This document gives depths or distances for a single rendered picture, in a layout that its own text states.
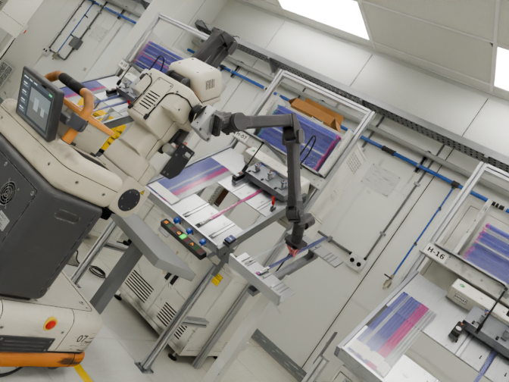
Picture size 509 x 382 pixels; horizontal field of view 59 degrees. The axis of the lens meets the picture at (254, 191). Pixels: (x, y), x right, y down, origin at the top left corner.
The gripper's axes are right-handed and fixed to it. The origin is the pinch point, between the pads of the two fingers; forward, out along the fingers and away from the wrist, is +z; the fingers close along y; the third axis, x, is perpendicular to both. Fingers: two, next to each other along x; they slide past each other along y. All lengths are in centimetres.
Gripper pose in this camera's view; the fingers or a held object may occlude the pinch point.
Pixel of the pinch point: (292, 255)
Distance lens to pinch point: 230.1
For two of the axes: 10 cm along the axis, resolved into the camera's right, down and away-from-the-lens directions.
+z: -1.2, 8.4, 5.3
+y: -6.7, -4.6, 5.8
